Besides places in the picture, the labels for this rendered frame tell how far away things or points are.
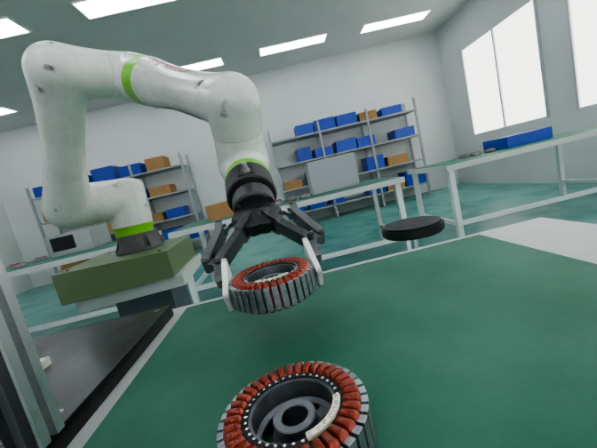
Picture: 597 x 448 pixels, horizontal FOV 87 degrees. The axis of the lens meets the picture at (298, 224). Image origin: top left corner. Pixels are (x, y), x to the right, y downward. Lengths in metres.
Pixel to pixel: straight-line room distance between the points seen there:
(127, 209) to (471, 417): 1.06
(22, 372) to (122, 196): 0.84
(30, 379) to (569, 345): 0.48
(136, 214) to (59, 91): 0.43
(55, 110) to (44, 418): 0.71
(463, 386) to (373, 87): 7.35
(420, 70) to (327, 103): 2.15
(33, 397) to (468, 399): 0.36
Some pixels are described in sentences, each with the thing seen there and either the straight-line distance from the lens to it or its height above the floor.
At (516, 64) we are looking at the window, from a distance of 6.42.
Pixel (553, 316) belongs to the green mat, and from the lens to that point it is 0.42.
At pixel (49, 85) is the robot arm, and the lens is 0.92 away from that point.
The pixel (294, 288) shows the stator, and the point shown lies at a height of 0.82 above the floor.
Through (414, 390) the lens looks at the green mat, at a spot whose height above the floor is 0.75.
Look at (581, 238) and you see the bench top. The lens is 0.68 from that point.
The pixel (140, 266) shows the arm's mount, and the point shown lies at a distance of 1.05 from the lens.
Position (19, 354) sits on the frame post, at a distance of 0.39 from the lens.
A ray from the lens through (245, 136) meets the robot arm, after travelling 0.62.
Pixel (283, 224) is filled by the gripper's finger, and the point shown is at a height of 0.88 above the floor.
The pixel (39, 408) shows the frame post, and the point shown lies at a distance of 0.40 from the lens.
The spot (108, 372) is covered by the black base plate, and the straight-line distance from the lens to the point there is 0.48.
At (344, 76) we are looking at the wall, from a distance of 7.47.
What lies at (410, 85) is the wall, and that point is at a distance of 7.83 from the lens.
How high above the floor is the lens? 0.94
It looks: 8 degrees down
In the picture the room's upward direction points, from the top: 13 degrees counter-clockwise
